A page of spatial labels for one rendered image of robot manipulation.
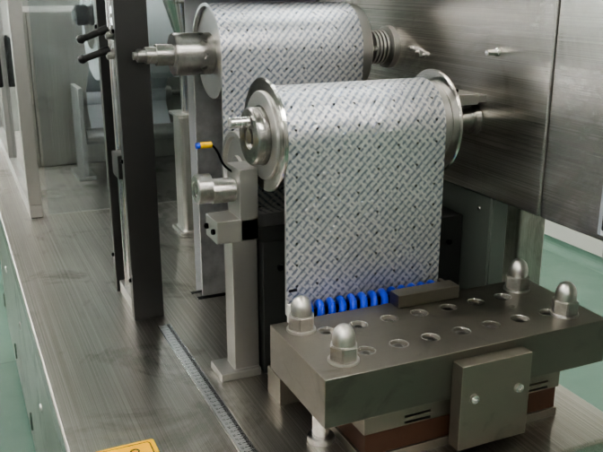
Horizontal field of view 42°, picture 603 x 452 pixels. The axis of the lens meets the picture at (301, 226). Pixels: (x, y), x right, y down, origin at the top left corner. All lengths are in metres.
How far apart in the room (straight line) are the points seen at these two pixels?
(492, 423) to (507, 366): 0.07
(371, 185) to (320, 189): 0.07
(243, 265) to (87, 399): 0.28
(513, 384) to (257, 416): 0.33
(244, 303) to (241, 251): 0.08
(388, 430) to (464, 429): 0.09
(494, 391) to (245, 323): 0.36
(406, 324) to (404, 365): 0.11
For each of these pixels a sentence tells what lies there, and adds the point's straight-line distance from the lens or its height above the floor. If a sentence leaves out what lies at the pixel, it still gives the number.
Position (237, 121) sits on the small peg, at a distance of 1.00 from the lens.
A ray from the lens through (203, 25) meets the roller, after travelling 1.28.
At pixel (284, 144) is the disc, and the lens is 0.96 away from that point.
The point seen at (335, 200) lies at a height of 1.17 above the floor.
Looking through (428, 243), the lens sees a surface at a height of 1.09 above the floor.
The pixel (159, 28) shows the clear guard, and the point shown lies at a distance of 1.98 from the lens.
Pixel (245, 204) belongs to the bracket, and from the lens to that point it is 1.05.
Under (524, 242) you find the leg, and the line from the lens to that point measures 1.40.
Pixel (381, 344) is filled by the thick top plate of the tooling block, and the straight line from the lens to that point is 0.95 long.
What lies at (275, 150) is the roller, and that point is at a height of 1.24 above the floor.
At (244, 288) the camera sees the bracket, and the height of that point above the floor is 1.03.
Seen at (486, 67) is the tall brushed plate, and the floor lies 1.32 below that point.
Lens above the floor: 1.44
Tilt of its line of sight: 17 degrees down
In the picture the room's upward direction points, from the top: straight up
